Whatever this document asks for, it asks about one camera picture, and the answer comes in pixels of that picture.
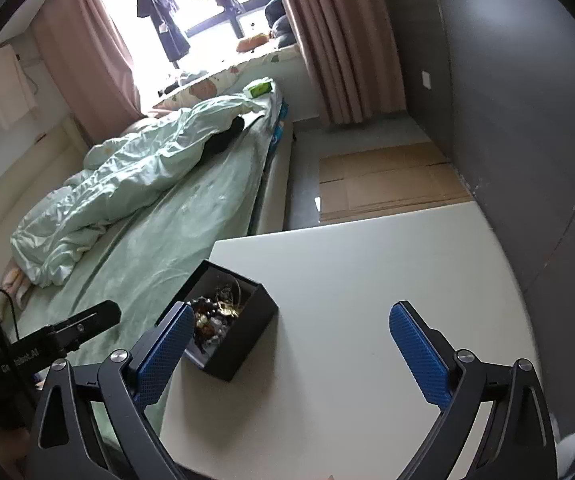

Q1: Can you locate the brown cardboard sheet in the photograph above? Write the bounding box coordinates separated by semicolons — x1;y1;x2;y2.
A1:
319;141;473;223

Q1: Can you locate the bed with green sheet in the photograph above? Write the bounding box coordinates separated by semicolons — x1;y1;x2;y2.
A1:
0;80;295;441

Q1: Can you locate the pink curtain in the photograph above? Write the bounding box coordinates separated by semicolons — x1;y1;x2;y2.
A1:
272;0;408;126
32;0;143;146

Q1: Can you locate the light green quilt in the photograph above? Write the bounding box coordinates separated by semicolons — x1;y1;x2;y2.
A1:
11;94;273;288

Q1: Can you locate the white slipper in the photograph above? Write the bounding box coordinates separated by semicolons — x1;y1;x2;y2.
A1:
557;431;575;480

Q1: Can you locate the black jewelry box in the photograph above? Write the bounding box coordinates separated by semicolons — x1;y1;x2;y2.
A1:
154;259;278;382

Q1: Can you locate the orange plush toy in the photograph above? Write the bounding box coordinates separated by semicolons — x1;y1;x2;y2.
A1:
236;34;270;53

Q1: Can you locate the pink plush toy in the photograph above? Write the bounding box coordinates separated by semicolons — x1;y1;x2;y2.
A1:
1;265;33;306

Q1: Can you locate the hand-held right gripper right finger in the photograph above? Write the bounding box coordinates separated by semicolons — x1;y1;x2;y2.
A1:
389;301;558;480

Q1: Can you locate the dark bag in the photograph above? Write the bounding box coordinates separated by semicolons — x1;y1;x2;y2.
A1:
264;0;301;51

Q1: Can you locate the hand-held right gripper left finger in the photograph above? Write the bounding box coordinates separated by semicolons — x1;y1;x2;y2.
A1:
24;301;196;480

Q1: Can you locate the black garment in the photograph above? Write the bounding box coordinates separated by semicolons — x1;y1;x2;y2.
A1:
202;116;245;155

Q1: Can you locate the blue patterned mat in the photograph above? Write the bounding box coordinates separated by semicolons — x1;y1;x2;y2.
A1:
268;97;288;147

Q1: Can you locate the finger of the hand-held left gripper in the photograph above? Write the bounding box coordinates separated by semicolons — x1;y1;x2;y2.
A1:
54;300;121;348

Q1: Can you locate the dark blue hanging garment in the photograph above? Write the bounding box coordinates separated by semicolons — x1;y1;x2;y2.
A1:
134;0;190;61

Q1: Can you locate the black cable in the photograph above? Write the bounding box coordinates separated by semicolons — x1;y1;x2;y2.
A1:
0;287;23;341

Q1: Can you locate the white printed pillow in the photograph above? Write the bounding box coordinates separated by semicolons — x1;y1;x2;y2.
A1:
152;52;301;111

